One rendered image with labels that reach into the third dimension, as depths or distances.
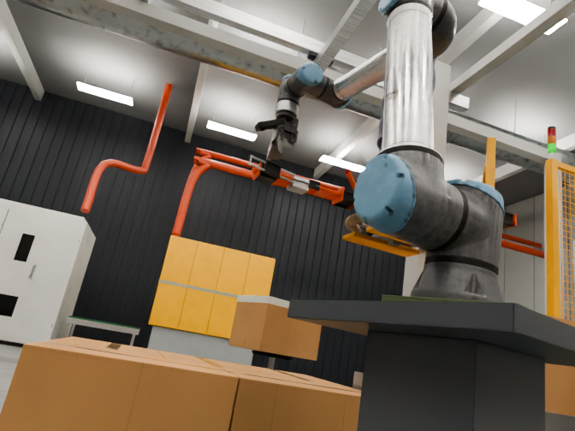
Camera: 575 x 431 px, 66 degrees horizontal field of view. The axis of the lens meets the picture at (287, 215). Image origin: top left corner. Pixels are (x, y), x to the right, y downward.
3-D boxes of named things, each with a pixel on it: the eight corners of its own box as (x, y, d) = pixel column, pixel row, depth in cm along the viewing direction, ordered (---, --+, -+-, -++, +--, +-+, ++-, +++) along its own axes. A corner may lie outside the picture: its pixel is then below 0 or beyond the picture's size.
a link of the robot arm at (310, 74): (330, 69, 168) (313, 84, 179) (305, 55, 163) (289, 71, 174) (326, 90, 165) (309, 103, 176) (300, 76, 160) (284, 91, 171)
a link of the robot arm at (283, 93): (288, 68, 174) (277, 80, 183) (283, 96, 170) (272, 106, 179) (309, 79, 178) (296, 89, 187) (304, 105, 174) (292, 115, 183)
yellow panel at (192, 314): (244, 378, 936) (265, 264, 1010) (254, 382, 852) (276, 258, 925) (138, 361, 883) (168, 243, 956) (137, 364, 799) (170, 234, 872)
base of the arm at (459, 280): (518, 325, 93) (522, 279, 95) (483, 304, 80) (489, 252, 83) (433, 314, 106) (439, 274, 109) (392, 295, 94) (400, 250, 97)
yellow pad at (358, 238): (406, 257, 202) (406, 246, 204) (420, 254, 193) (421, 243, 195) (341, 239, 191) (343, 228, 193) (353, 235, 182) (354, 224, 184)
